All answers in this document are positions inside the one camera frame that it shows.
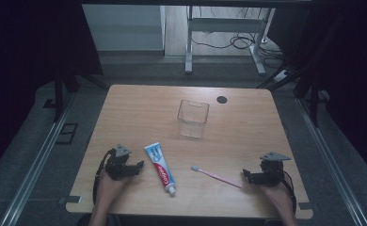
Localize blue and red toothpaste tube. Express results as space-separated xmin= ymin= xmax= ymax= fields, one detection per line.
xmin=144 ymin=142 xmax=177 ymax=198

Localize black floor cables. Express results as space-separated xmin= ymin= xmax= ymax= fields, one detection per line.
xmin=190 ymin=8 xmax=286 ymax=69

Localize white power strip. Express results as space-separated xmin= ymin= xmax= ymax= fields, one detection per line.
xmin=274 ymin=70 xmax=291 ymax=83

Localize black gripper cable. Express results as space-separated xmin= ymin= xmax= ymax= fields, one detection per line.
xmin=91 ymin=148 xmax=116 ymax=205
xmin=281 ymin=170 xmax=298 ymax=215

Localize pink toothbrush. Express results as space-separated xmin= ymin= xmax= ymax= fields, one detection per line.
xmin=190 ymin=165 xmax=243 ymax=189

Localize aluminium floor rail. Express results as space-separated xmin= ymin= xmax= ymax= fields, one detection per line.
xmin=295 ymin=97 xmax=367 ymax=226
xmin=0 ymin=93 xmax=76 ymax=226

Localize person's left hand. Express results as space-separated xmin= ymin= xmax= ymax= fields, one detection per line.
xmin=95 ymin=170 xmax=132 ymax=208

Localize black metal stand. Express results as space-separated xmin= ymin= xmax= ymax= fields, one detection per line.
xmin=256 ymin=64 xmax=330 ymax=128
xmin=42 ymin=67 xmax=108 ymax=123

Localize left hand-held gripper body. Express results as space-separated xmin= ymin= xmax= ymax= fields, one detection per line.
xmin=104 ymin=144 xmax=136 ymax=181

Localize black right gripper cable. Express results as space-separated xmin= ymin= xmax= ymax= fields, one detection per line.
xmin=281 ymin=170 xmax=298 ymax=215

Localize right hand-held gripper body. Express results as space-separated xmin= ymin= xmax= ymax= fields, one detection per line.
xmin=259 ymin=152 xmax=292 ymax=187

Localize clear plastic container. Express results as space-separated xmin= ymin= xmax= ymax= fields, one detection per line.
xmin=176 ymin=99 xmax=211 ymax=139

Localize person's right hand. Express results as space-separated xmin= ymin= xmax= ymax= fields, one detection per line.
xmin=261 ymin=179 xmax=295 ymax=212

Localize white metal desk frame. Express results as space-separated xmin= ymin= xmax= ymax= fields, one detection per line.
xmin=184 ymin=5 xmax=276 ymax=76

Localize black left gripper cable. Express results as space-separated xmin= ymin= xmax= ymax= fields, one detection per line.
xmin=91 ymin=148 xmax=116 ymax=205

